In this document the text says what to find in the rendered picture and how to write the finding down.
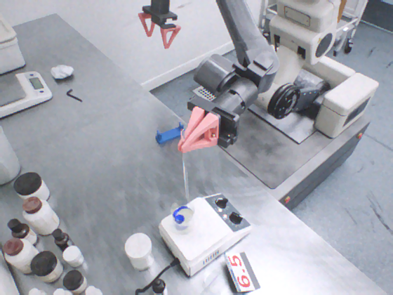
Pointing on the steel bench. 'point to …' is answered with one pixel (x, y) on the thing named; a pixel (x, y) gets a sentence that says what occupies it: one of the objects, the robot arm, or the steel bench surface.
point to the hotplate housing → (206, 251)
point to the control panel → (227, 213)
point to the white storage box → (9, 48)
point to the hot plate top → (211, 237)
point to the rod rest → (169, 134)
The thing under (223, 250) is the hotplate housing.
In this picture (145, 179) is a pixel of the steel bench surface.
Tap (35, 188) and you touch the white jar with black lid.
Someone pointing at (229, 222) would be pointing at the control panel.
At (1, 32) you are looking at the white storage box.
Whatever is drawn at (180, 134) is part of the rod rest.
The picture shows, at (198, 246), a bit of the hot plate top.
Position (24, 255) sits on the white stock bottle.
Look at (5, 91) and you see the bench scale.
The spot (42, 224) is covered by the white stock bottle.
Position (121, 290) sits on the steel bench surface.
